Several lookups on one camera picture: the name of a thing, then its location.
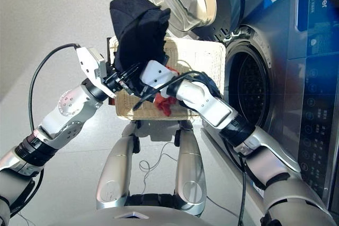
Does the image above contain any red garment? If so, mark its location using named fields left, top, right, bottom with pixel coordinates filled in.
left=154, top=65, right=181, bottom=117

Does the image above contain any black garment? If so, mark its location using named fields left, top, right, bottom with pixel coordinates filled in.
left=109, top=0, right=172, bottom=97

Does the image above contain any pale woven basket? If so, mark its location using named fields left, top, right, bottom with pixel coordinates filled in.
left=108, top=36, right=227, bottom=121

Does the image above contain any grey washing machine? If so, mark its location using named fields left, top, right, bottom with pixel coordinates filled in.
left=200, top=0, right=339, bottom=226

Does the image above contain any white warning label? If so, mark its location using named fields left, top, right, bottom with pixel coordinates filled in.
left=251, top=31, right=272, bottom=69

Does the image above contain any silver robot torso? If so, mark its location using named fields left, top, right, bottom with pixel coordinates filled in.
left=47, top=193, right=212, bottom=226

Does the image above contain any colourful energy label sticker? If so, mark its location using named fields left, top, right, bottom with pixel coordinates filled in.
left=247, top=175, right=265, bottom=197

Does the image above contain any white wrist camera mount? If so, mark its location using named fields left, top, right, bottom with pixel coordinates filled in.
left=75, top=47, right=117, bottom=98
left=139, top=60, right=181, bottom=97

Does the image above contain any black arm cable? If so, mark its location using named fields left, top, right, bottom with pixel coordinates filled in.
left=10, top=43, right=81, bottom=219
left=132, top=70, right=249, bottom=226

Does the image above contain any thin grey floor cable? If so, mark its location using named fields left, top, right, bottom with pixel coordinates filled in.
left=139, top=141, right=184, bottom=193

